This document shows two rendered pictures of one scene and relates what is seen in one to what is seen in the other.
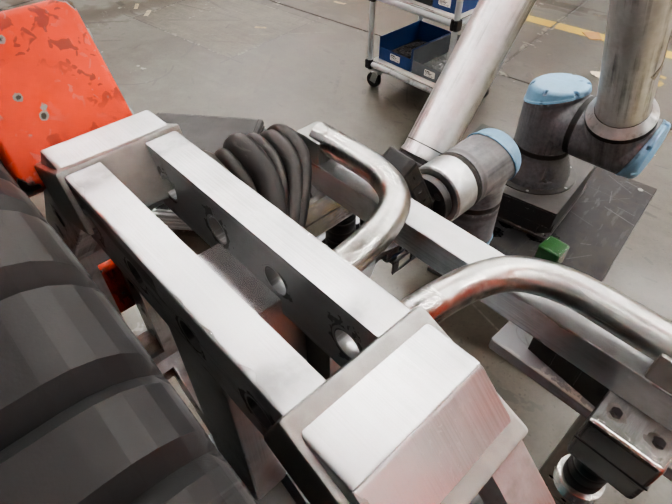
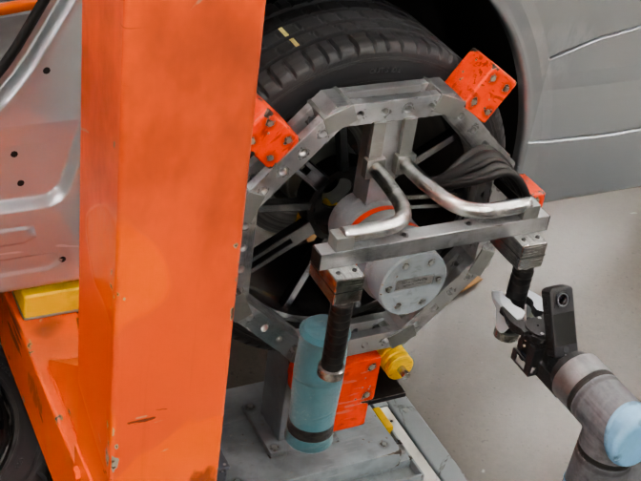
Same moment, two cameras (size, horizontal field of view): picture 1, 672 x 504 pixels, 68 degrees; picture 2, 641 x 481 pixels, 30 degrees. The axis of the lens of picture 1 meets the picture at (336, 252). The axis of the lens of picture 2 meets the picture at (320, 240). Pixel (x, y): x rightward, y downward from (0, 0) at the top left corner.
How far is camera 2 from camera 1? 191 cm
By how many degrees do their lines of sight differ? 75
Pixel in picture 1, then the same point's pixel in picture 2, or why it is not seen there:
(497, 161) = (599, 406)
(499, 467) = (319, 115)
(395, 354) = (343, 99)
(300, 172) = (478, 174)
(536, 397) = not seen: outside the picture
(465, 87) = not seen: outside the picture
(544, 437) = not seen: outside the picture
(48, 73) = (471, 73)
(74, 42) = (482, 73)
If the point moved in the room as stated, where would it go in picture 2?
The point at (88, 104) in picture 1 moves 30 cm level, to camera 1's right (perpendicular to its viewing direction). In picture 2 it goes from (466, 86) to (425, 167)
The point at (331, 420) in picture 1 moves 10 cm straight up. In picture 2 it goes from (334, 91) to (341, 33)
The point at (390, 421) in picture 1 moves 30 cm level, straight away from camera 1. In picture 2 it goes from (330, 94) to (499, 160)
